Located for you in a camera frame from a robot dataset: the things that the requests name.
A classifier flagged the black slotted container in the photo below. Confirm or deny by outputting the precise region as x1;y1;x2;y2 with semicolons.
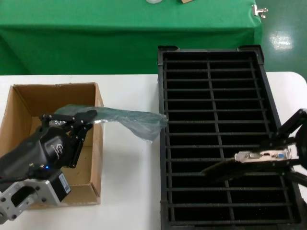
157;45;304;230

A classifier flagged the graphics card with metal bracket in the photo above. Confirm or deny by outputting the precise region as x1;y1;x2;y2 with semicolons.
200;148;295;183

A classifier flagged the translucent antistatic bag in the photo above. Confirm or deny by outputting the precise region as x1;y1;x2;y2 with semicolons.
54;104;168;145

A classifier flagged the green tablecloth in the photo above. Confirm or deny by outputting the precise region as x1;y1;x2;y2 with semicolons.
0;0;262;76

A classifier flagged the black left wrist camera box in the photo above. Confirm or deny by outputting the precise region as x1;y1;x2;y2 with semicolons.
51;171;72;204

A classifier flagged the metal binder clip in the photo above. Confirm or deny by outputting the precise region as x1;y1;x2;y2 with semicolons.
251;4;269;19

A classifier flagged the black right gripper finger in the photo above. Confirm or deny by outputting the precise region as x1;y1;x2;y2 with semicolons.
282;164;307;193
260;108;307;149

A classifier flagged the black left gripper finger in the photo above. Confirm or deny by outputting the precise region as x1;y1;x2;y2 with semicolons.
39;109;98;130
68;124;94;169

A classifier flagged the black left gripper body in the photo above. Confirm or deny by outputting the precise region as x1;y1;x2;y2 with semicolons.
0;126;74;188

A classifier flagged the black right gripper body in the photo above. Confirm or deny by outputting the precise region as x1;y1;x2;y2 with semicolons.
295;126;307;166

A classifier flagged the open brown cardboard box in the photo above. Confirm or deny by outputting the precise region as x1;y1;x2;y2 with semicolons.
0;82;106;210

